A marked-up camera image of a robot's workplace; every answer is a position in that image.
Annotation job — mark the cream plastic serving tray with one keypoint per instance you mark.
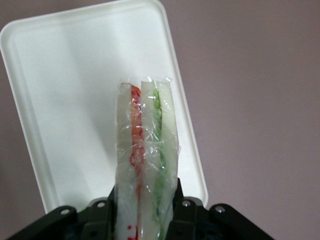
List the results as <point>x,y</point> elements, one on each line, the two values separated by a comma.
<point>75,87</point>

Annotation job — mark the plastic triangle sandwich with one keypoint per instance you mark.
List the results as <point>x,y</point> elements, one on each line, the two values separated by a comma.
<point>147,155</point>

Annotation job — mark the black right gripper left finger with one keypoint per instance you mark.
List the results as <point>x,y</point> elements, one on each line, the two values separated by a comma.
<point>75,225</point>

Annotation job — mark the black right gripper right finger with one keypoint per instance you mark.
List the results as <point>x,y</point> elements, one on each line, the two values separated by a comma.
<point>212,225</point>

